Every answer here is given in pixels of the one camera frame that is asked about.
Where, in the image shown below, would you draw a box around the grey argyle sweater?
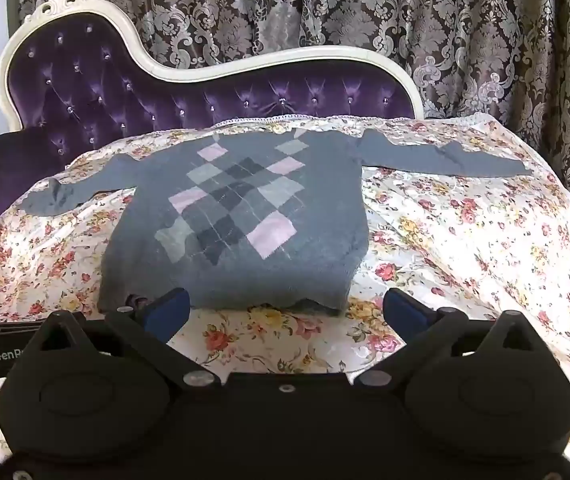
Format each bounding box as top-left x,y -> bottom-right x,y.
21,130 -> 526,312

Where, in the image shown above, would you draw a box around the floral bed cover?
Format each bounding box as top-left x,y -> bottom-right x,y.
0,112 -> 570,470

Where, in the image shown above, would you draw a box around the purple tufted headboard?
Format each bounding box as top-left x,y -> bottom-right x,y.
0,0 -> 424,214

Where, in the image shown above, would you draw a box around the damask patterned curtain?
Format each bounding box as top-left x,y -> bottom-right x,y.
7,0 -> 570,191

